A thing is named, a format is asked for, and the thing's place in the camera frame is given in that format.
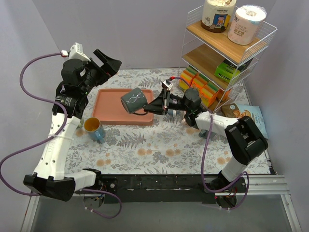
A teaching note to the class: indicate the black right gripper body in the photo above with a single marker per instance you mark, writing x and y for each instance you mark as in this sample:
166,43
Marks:
164,104

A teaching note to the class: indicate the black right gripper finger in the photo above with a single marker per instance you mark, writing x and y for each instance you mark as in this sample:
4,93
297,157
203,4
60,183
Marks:
164,94
157,107

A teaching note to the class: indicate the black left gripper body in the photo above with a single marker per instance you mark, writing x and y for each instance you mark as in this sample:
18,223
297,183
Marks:
99,66

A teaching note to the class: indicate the blue white gradient mug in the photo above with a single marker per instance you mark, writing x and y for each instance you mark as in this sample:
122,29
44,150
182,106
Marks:
173,113

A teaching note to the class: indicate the pink mug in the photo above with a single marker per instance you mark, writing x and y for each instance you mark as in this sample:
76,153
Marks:
183,122

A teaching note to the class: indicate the dark green mug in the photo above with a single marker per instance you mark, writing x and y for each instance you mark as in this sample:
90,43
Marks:
133,101

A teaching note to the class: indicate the dark grey mug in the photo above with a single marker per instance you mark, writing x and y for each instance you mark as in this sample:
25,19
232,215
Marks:
203,133

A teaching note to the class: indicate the blue butterfly mug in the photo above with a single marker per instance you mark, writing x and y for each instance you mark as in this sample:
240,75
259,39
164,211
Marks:
94,129

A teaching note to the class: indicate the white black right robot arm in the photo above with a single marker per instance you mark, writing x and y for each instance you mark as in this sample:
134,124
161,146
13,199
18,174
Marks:
245,140

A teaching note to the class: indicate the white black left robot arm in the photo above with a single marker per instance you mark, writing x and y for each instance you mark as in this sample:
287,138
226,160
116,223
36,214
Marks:
80,75

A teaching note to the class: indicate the floral tablecloth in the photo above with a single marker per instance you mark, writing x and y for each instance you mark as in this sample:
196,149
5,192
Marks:
165,147

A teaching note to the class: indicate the orange sponge pack left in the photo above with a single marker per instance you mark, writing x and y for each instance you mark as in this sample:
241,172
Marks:
187,77

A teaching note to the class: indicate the orange sponge pack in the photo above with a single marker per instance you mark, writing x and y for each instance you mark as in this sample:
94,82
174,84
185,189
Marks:
187,77
210,92
199,81

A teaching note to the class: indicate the orange sponge pack middle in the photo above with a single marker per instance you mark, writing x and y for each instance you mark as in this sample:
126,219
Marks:
199,81

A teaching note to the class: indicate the terracotta pink tray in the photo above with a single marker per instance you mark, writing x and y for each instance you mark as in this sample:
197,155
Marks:
110,111

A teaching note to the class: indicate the orange sponge pack right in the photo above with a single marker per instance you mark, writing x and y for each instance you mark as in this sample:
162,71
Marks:
210,92

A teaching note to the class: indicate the blue brown chips bag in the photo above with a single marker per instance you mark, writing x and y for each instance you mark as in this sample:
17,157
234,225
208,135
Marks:
239,110

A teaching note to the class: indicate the green tissue box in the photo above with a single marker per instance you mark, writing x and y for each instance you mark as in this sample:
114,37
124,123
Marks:
226,70

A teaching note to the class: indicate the brown cartoon tissue roll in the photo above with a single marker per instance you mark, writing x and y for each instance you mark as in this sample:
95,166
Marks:
217,14

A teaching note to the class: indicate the pink toilet paper roll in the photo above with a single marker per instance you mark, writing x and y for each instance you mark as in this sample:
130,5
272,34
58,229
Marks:
246,22

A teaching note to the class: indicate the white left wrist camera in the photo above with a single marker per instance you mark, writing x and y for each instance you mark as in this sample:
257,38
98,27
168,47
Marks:
75,52

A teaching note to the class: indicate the white wire shelf rack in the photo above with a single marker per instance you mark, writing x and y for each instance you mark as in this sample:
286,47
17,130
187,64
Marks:
204,51

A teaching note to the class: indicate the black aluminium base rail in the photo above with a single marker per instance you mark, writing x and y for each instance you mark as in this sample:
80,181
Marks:
152,188

